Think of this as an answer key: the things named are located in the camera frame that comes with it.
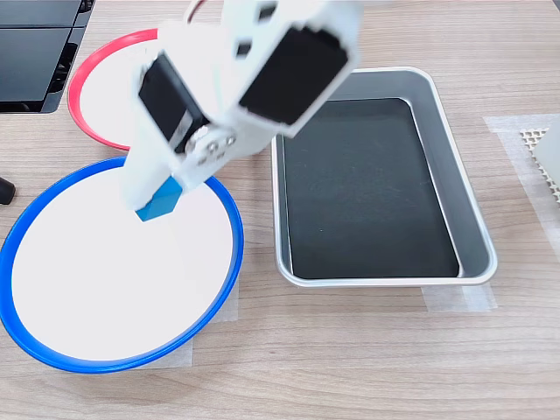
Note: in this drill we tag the small blue cube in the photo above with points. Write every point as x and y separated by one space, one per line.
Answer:
161 205

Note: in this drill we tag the steel tray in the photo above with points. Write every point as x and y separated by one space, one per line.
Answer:
450 144

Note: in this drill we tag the red rimmed white plate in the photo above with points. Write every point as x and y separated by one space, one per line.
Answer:
105 102

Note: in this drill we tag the blue rimmed white plate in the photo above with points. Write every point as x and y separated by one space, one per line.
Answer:
109 284

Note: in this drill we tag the black plastic case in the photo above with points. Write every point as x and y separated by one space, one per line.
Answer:
30 61

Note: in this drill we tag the black mat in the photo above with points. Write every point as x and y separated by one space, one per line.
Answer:
363 192

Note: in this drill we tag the pale perforated plate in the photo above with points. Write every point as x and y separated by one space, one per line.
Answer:
531 137

